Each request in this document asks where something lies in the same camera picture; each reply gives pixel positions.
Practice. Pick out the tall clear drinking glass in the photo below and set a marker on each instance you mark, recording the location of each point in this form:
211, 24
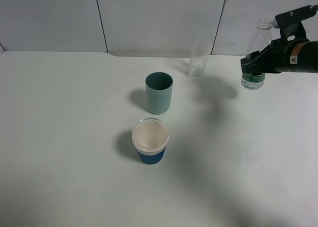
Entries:
201, 49

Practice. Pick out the white cup with blue sleeve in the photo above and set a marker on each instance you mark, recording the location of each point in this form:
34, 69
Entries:
150, 137

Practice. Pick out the teal plastic cup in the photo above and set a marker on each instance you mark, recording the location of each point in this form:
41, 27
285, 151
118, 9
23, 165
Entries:
158, 92

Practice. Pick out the clear green-label water bottle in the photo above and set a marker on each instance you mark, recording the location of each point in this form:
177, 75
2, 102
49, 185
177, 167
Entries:
258, 42

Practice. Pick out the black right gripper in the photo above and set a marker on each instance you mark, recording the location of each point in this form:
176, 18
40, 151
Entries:
295, 56

